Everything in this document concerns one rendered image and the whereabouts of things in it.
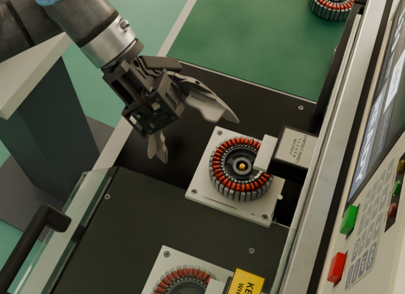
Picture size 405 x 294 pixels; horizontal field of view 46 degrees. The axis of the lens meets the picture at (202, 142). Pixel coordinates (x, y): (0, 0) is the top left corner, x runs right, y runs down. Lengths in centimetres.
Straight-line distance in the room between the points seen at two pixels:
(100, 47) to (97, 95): 125
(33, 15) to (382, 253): 62
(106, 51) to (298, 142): 30
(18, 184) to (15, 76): 78
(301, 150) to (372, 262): 44
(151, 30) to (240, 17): 105
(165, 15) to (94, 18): 150
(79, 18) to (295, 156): 35
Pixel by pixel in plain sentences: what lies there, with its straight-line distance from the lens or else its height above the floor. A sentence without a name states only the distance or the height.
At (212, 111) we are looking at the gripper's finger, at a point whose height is 93.
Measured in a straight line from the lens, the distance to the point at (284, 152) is 69.
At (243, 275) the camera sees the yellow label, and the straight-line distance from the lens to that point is 47.
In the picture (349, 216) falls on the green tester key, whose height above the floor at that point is 119.
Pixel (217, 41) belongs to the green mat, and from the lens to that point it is 104.
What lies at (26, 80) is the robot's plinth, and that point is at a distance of 104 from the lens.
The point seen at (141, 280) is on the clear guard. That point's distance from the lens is 47.
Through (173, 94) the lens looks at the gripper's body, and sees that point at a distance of 71.
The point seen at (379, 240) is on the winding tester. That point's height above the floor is 127.
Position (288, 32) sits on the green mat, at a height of 75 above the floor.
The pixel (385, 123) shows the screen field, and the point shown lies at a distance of 38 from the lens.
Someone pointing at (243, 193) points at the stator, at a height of 82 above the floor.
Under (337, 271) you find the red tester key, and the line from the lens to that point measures 36.
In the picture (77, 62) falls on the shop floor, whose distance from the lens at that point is 204.
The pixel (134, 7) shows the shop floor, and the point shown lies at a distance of 221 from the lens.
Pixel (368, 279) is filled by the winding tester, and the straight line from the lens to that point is 28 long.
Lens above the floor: 152
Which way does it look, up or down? 60 degrees down
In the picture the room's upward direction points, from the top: straight up
